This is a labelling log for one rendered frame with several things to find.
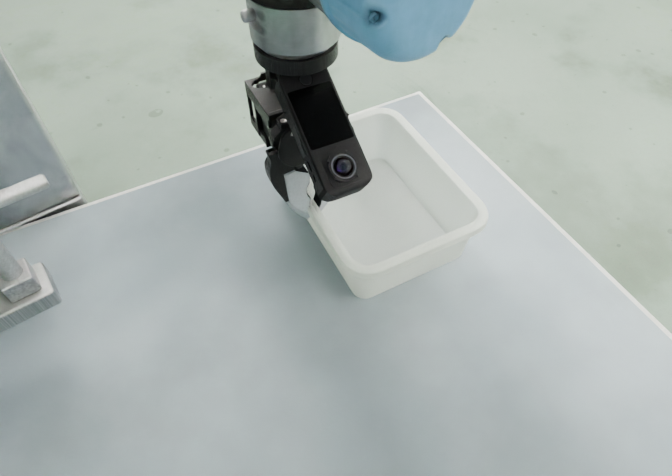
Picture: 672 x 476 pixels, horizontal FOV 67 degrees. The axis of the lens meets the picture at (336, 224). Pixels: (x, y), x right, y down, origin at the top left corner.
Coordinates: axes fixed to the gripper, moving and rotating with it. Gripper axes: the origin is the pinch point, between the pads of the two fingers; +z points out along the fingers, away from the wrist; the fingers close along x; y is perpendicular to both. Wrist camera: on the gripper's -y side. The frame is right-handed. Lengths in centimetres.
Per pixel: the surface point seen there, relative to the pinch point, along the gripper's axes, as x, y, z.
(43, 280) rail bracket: 26.3, -0.5, -5.3
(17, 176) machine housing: 28.3, 19.8, -0.8
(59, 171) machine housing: 24.3, 20.4, 0.7
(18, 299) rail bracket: 28.3, -1.8, -5.6
